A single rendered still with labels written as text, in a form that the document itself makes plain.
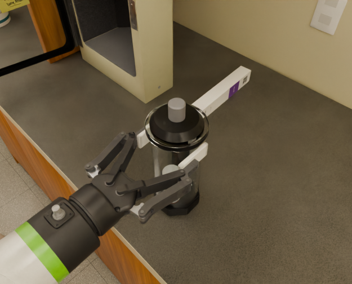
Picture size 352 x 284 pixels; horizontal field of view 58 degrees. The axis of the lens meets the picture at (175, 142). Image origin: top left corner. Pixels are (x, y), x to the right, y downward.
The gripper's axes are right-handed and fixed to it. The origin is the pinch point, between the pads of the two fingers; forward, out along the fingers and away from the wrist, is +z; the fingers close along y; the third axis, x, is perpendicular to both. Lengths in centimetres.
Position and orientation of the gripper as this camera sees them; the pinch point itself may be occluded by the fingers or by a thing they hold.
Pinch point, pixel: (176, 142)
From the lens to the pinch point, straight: 56.0
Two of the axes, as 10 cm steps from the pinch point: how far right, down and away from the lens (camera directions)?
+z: 6.7, -5.5, 5.1
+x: -0.1, 6.7, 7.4
